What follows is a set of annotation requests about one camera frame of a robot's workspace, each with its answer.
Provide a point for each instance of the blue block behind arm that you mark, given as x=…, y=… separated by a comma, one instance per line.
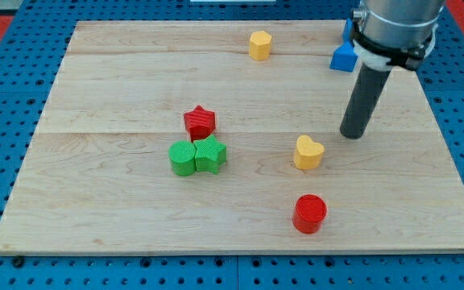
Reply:
x=348, y=27

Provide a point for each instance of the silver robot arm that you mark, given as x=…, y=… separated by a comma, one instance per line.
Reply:
x=394, y=33

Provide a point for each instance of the yellow heart block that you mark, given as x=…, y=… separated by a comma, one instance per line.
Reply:
x=308, y=153

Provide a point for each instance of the green star block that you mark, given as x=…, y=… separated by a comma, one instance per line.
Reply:
x=210, y=154

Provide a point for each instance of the wooden board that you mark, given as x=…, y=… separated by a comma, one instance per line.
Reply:
x=97, y=179

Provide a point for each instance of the red star block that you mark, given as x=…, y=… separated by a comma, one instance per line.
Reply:
x=199, y=123

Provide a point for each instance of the green cylinder block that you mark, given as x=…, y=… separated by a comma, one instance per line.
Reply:
x=182, y=158

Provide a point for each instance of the red cylinder block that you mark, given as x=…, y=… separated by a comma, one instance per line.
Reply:
x=309, y=213

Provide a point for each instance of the yellow hexagon block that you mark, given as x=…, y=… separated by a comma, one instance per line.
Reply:
x=260, y=45

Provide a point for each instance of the blue triangle block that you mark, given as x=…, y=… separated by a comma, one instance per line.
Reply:
x=344, y=58

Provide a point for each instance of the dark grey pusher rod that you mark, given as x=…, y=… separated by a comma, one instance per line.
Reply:
x=363, y=100

